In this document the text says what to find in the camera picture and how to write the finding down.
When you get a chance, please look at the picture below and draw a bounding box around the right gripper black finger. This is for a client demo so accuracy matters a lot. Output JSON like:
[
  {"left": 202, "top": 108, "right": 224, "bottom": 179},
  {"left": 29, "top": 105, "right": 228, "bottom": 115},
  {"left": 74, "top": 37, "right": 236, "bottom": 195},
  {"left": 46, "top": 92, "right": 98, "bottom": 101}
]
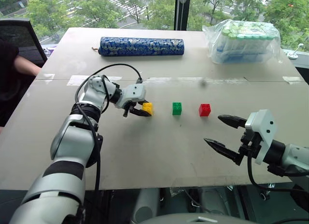
[
  {"left": 217, "top": 114, "right": 248, "bottom": 130},
  {"left": 203, "top": 138, "right": 245, "bottom": 167}
]

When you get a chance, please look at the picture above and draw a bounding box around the clear bag of bottles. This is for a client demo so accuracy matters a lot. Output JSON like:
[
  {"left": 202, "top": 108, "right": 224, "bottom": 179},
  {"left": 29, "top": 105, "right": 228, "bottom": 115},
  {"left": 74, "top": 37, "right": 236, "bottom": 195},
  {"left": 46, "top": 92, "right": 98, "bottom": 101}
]
[{"left": 202, "top": 19, "right": 282, "bottom": 65}]

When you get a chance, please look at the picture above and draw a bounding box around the green toy brick cube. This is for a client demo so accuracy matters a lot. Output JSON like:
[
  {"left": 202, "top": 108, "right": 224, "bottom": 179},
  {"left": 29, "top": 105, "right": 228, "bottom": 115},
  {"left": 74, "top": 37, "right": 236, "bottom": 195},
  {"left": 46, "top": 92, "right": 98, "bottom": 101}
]
[{"left": 172, "top": 102, "right": 183, "bottom": 116}]

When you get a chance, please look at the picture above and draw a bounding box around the grey rounded leg shape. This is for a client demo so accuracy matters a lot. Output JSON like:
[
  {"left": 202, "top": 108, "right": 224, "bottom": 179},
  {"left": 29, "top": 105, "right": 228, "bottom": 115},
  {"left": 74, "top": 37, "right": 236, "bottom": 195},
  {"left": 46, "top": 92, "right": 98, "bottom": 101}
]
[{"left": 133, "top": 188, "right": 160, "bottom": 224}]

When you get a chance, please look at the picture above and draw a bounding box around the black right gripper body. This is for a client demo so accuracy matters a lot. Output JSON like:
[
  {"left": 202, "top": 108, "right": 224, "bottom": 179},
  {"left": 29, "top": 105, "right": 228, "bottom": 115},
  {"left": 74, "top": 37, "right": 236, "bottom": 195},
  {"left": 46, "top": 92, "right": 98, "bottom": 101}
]
[{"left": 238, "top": 128, "right": 263, "bottom": 160}]

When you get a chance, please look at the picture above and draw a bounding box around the blue patterned rolled mat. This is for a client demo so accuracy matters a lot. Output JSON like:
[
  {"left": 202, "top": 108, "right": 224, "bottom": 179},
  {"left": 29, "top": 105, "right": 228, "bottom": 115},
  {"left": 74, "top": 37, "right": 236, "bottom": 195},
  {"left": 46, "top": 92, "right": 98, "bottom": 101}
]
[{"left": 91, "top": 36, "right": 185, "bottom": 58}]

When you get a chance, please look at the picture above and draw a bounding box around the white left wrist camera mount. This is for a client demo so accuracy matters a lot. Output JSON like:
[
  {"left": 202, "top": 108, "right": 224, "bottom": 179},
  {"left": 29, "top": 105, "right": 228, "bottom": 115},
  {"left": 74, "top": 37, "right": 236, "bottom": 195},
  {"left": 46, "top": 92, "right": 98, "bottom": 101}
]
[{"left": 115, "top": 83, "right": 147, "bottom": 109}]

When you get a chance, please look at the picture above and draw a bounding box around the red toy brick cube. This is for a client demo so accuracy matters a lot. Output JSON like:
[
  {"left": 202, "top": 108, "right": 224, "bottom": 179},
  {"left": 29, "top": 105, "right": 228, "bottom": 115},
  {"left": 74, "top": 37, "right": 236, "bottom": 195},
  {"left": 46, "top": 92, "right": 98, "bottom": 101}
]
[{"left": 198, "top": 103, "right": 211, "bottom": 118}]

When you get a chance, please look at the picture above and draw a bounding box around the short white tape piece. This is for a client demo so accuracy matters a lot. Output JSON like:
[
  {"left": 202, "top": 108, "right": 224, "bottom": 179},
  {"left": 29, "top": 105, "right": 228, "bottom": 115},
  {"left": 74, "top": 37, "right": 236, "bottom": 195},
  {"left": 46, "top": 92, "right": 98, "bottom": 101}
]
[{"left": 282, "top": 75, "right": 303, "bottom": 85}]

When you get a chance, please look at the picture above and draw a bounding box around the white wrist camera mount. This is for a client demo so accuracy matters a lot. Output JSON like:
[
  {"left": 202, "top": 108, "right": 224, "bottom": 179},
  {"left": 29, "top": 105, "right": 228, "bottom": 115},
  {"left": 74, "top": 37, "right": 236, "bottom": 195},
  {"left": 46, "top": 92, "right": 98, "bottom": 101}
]
[
  {"left": 244, "top": 109, "right": 278, "bottom": 166},
  {"left": 115, "top": 83, "right": 147, "bottom": 109}
]

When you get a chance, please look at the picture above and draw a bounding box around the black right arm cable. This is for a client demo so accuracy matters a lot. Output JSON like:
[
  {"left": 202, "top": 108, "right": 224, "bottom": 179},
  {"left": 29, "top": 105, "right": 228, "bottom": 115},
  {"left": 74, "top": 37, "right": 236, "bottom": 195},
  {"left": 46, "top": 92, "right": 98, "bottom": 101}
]
[{"left": 247, "top": 153, "right": 309, "bottom": 194}]

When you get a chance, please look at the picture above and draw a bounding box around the black mesh office chair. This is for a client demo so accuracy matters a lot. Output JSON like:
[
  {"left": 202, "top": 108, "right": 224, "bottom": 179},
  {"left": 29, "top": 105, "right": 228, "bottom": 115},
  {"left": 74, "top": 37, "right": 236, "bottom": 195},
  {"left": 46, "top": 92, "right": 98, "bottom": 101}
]
[{"left": 0, "top": 19, "right": 48, "bottom": 66}]

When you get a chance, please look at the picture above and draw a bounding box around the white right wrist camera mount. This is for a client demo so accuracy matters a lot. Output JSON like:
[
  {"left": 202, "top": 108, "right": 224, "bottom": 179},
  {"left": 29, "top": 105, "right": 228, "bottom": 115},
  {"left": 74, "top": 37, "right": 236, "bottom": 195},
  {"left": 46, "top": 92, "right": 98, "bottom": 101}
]
[{"left": 244, "top": 109, "right": 278, "bottom": 166}]

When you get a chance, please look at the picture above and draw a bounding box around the black window frame post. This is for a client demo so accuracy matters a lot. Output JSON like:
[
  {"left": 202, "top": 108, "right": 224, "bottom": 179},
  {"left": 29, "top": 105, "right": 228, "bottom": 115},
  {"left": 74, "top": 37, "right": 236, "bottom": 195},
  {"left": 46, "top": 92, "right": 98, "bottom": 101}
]
[{"left": 174, "top": 0, "right": 190, "bottom": 31}]

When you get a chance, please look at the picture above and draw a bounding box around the yellow toy brick cube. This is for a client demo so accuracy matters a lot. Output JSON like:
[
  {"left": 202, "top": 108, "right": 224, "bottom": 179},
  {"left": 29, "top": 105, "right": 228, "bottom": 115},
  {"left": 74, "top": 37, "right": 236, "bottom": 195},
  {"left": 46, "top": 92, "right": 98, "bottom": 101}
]
[{"left": 141, "top": 102, "right": 155, "bottom": 116}]

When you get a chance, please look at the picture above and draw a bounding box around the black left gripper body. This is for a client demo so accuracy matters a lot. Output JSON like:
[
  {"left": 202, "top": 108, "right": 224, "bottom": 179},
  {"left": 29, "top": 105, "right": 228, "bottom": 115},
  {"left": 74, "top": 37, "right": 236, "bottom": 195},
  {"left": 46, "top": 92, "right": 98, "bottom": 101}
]
[{"left": 122, "top": 100, "right": 140, "bottom": 117}]

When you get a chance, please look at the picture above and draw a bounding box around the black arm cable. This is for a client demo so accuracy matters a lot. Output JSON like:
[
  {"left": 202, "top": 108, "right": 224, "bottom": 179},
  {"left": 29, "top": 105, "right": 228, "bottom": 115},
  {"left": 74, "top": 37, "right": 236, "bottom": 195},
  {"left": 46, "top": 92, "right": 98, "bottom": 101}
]
[
  {"left": 74, "top": 63, "right": 143, "bottom": 191},
  {"left": 247, "top": 153, "right": 309, "bottom": 194}
]

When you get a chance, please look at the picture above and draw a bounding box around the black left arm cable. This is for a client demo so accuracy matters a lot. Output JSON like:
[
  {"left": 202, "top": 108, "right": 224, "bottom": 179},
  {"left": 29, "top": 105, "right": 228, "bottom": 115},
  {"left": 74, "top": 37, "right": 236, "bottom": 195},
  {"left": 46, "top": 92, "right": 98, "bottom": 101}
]
[{"left": 74, "top": 63, "right": 143, "bottom": 191}]

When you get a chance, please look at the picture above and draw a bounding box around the long white tape strip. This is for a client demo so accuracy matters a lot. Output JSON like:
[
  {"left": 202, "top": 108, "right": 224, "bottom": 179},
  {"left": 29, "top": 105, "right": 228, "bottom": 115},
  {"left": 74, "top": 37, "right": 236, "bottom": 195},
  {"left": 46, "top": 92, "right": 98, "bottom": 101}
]
[{"left": 67, "top": 75, "right": 123, "bottom": 87}]

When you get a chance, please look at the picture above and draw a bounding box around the person's dark clothed body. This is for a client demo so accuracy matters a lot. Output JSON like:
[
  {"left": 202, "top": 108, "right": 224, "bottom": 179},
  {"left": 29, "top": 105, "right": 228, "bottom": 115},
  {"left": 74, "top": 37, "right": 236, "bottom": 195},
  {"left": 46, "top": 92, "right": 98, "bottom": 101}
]
[{"left": 0, "top": 39, "right": 37, "bottom": 128}]

